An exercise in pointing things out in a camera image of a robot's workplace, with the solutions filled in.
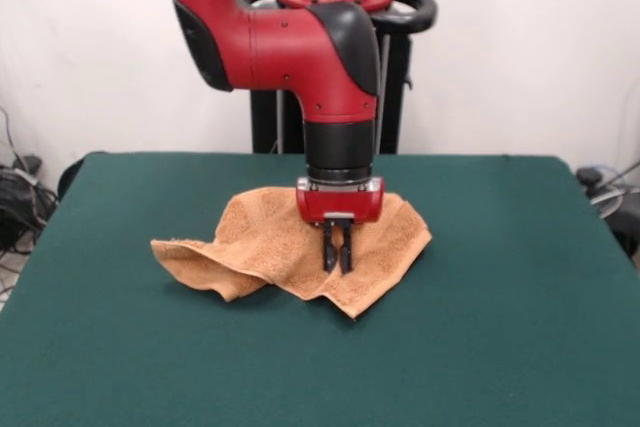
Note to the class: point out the orange terry towel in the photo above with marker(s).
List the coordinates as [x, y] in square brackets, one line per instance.
[260, 242]

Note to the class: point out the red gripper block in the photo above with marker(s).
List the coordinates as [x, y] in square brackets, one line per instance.
[340, 204]

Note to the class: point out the dark green table cloth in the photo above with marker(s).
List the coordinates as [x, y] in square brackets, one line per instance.
[150, 347]

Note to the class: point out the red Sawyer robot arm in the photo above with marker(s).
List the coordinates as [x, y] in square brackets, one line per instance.
[290, 47]

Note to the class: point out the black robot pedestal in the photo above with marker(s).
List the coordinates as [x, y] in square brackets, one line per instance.
[400, 97]

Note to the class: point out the black bulky object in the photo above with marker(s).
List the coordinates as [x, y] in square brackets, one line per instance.
[627, 232]

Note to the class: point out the grey chair base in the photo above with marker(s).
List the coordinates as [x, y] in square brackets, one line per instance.
[607, 202]

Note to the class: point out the small black adapter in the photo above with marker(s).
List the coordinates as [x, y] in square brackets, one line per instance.
[590, 177]

